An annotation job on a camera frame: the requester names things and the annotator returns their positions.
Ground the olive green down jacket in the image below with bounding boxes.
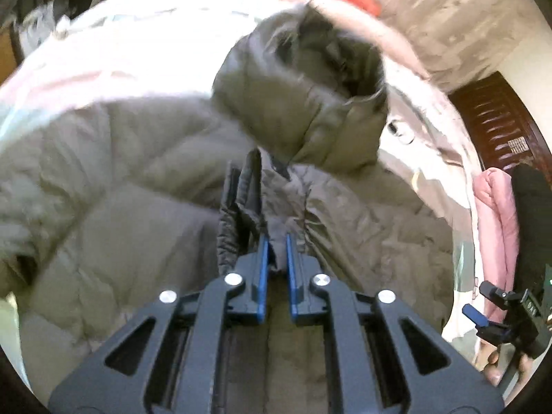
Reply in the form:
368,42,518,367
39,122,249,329
1,6,454,413

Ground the person's right hand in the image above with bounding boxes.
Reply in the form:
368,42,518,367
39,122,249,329
483,348,533,388

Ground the pink folded garment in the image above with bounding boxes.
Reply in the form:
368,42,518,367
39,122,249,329
471,166,521,324

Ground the black garment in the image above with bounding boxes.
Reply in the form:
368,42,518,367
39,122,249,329
512,164,551,301

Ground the dark wooden headboard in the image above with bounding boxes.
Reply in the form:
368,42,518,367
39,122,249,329
449,72,551,179

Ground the patchwork bed quilt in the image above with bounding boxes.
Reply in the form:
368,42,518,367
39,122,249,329
1,0,483,293

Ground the beige lace curtain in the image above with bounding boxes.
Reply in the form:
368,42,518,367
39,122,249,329
376,0,544,92

